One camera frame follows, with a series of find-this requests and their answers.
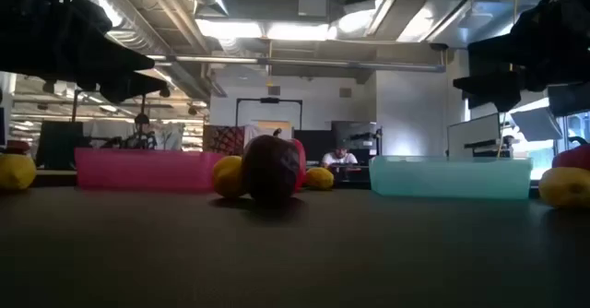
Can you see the dark red desk item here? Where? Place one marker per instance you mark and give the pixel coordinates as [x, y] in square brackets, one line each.
[17, 146]

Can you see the white board panel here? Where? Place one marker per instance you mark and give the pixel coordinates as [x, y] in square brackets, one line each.
[472, 135]

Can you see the white draped cloth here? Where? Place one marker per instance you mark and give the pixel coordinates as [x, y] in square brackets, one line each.
[168, 135]

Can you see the dark red apple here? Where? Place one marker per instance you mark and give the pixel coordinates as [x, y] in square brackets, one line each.
[269, 169]

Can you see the black monitor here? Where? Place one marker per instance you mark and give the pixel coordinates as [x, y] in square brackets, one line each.
[60, 144]

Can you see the black screen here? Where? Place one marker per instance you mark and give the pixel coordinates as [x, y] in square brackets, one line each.
[318, 144]

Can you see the horizontal ceiling pipe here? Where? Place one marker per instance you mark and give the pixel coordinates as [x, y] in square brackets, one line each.
[299, 62]

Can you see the ceiling strip light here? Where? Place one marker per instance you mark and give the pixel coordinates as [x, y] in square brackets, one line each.
[263, 30]

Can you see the teal plastic basket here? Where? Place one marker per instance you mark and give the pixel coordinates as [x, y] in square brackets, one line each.
[451, 179]

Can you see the white hanging sheet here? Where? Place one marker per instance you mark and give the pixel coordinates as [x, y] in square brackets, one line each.
[253, 133]

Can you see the grey ceiling unit box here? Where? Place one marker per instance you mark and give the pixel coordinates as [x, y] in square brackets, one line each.
[313, 3]

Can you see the grey tilted panel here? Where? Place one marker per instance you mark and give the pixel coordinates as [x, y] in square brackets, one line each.
[537, 123]

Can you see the black gantry frame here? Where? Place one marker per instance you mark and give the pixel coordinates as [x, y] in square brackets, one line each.
[269, 100]
[74, 110]

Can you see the pink plastic basket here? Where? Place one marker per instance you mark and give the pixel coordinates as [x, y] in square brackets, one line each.
[138, 169]

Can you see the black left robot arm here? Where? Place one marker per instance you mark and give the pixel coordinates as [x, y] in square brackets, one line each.
[23, 22]

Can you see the yellow lemon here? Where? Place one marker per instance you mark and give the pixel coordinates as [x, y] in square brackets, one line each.
[16, 172]
[226, 176]
[564, 188]
[319, 179]

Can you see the person in patterned top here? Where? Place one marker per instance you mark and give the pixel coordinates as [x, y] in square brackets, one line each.
[140, 137]

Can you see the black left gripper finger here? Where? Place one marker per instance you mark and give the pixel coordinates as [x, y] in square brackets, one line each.
[133, 86]
[129, 59]

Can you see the red bell pepper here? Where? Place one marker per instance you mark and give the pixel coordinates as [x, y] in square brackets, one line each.
[574, 158]
[300, 160]

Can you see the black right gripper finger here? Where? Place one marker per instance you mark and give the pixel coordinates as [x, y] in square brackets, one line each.
[493, 89]
[495, 50]

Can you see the patterned hanging cloth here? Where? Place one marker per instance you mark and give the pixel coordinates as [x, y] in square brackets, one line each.
[223, 139]

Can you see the person in white top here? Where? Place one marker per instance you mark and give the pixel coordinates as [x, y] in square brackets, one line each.
[339, 159]

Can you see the grey wall vent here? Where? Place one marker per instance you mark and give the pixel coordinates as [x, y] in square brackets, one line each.
[274, 90]
[345, 92]

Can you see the black table mat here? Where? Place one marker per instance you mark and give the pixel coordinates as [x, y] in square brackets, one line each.
[295, 252]

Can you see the ribbed silver duct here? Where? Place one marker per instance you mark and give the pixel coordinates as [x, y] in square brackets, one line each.
[124, 24]

